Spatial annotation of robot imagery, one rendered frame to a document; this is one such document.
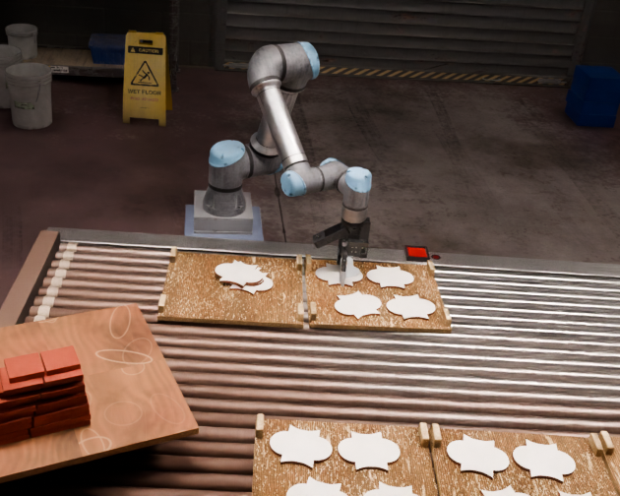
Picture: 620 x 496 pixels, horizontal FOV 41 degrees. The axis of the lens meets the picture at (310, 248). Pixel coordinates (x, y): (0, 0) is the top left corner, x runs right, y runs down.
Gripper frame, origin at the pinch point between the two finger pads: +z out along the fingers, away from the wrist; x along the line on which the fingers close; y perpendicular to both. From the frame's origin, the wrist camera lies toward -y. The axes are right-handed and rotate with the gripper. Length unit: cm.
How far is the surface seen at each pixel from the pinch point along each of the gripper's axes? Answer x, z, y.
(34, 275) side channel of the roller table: -9, -1, -90
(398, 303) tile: -14.8, -0.3, 16.4
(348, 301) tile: -14.9, -0.2, 1.7
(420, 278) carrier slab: 1.3, 0.5, 26.0
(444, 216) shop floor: 221, 94, 92
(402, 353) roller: -35.3, 2.4, 14.9
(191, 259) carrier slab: 5.8, 0.7, -45.7
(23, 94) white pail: 311, 70, -175
